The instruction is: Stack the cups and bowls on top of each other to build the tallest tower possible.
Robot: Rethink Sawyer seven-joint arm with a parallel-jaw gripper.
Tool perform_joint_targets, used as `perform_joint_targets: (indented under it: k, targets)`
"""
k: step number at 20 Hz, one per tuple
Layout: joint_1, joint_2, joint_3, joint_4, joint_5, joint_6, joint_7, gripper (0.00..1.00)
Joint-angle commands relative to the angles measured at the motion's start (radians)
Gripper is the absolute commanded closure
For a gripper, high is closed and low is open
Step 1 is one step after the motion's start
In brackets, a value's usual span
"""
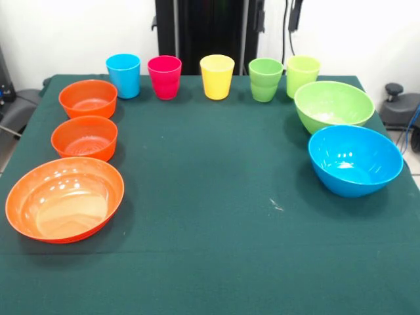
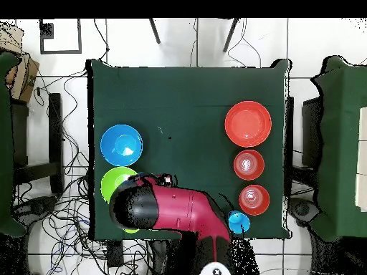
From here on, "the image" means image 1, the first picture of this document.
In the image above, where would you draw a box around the pink cup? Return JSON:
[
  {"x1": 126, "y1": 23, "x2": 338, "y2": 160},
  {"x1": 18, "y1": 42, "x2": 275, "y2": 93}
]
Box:
[{"x1": 147, "y1": 55, "x2": 182, "y2": 100}]

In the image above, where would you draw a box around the small orange bowl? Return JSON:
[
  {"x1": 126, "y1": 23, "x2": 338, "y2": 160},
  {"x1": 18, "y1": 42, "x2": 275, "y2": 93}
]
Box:
[
  {"x1": 51, "y1": 115, "x2": 119, "y2": 163},
  {"x1": 58, "y1": 79, "x2": 118, "y2": 119}
]

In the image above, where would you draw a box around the lime green cup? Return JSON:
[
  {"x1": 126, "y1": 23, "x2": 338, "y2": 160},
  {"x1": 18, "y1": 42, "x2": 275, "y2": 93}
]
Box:
[{"x1": 286, "y1": 54, "x2": 322, "y2": 100}]

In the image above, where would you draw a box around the blue bowl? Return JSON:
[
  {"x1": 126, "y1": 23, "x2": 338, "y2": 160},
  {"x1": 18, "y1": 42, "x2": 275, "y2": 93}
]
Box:
[{"x1": 307, "y1": 124, "x2": 404, "y2": 198}]

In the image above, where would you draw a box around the grey stand base with knob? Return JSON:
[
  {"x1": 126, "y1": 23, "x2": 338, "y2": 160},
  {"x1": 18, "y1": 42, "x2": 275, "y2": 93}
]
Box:
[{"x1": 380, "y1": 82, "x2": 420, "y2": 132}]

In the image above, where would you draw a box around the black equipment box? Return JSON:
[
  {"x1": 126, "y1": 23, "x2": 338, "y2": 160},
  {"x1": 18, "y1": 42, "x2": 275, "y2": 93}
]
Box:
[{"x1": 0, "y1": 45, "x2": 17, "y2": 106}]

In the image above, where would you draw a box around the black hanging cable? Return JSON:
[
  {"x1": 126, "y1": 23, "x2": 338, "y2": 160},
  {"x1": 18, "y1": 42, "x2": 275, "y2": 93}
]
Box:
[{"x1": 282, "y1": 0, "x2": 298, "y2": 56}]

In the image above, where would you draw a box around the lime green bowl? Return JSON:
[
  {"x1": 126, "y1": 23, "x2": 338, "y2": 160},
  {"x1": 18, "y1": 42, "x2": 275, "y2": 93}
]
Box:
[{"x1": 293, "y1": 80, "x2": 375, "y2": 135}]

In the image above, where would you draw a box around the dark green tablecloth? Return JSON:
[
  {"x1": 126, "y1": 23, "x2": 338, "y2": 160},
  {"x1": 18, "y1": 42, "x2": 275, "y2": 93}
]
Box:
[{"x1": 0, "y1": 74, "x2": 420, "y2": 315}]

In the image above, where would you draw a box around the yellow cup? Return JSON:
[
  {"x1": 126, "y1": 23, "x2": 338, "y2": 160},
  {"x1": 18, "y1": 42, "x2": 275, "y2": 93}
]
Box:
[{"x1": 199, "y1": 54, "x2": 236, "y2": 100}]

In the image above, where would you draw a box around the large orange bowl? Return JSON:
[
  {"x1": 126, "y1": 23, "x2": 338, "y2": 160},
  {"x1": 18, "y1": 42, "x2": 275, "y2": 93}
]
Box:
[{"x1": 5, "y1": 156, "x2": 125, "y2": 244}]

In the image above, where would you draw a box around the blue cable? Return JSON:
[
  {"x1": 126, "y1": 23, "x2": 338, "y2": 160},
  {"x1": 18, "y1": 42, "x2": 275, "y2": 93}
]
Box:
[{"x1": 404, "y1": 104, "x2": 420, "y2": 155}]

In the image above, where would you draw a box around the blue cup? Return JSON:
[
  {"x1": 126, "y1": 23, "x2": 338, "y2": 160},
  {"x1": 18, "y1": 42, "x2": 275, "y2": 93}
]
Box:
[{"x1": 105, "y1": 53, "x2": 142, "y2": 100}]

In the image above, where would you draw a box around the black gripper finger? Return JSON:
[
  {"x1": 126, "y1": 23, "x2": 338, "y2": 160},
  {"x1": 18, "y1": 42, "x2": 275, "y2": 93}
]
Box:
[{"x1": 287, "y1": 0, "x2": 303, "y2": 33}]

